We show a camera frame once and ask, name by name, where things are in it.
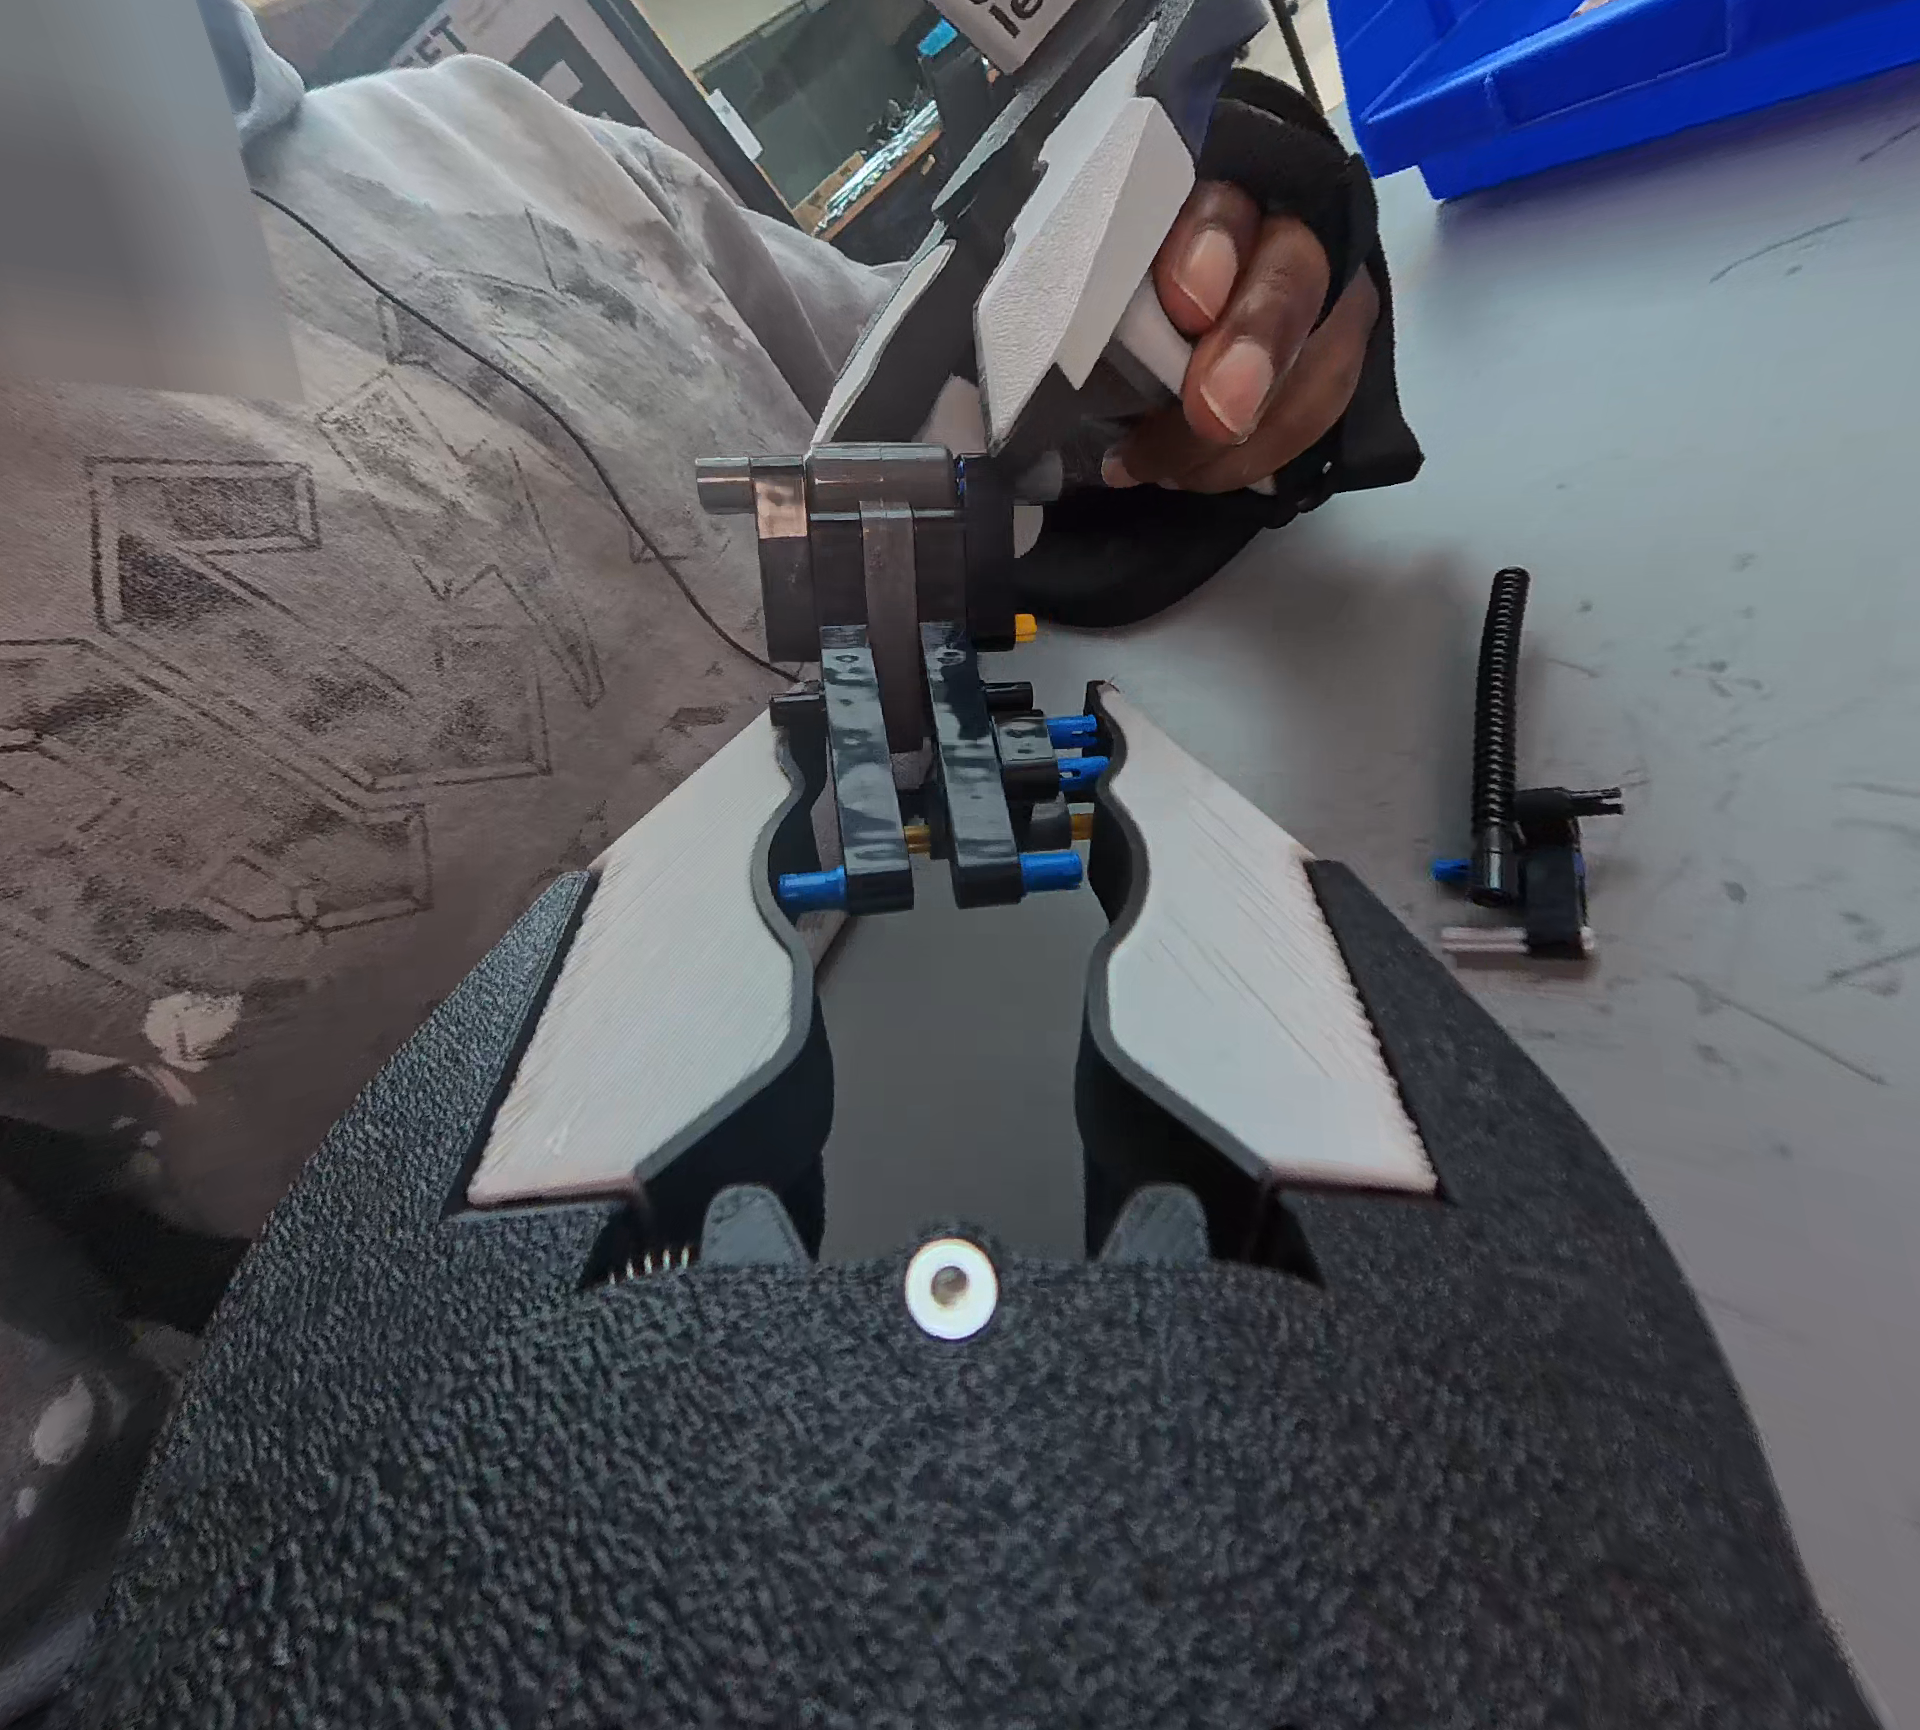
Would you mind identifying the person's left hand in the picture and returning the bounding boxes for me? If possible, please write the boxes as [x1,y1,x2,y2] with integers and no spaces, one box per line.
[1099,177,1380,494]

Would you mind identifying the person's grey mottled hoodie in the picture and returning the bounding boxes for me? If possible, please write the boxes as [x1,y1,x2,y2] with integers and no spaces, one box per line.
[0,0,900,1671]

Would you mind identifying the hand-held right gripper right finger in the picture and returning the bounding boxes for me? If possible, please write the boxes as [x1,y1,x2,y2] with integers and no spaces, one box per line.
[1075,681,1443,1260]

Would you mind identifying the black white marker sign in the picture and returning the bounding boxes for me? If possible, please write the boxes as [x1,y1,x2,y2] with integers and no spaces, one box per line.
[323,0,797,226]

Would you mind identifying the grey black toy chassis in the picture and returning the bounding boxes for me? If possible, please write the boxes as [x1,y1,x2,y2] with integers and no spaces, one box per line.
[695,448,1120,915]

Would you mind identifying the grey desk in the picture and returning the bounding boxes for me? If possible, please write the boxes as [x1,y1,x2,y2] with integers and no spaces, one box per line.
[960,73,1920,1730]

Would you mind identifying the black connector brick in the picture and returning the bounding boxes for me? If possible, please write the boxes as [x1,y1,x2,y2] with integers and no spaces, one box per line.
[1506,782,1630,962]

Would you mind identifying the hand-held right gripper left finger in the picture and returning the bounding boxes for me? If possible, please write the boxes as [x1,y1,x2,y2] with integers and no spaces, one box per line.
[465,709,831,1255]

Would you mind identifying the thin black cable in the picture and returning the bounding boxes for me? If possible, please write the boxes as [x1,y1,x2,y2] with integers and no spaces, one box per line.
[252,185,803,685]

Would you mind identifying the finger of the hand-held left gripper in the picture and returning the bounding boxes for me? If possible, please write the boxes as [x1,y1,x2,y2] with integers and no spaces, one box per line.
[813,239,965,455]
[974,25,1203,461]

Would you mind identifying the black ribbed Lego axle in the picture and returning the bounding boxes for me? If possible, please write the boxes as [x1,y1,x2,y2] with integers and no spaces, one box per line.
[1464,567,1536,908]

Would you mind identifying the blue plastic bin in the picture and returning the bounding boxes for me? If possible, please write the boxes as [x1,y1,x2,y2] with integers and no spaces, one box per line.
[1324,0,1920,205]

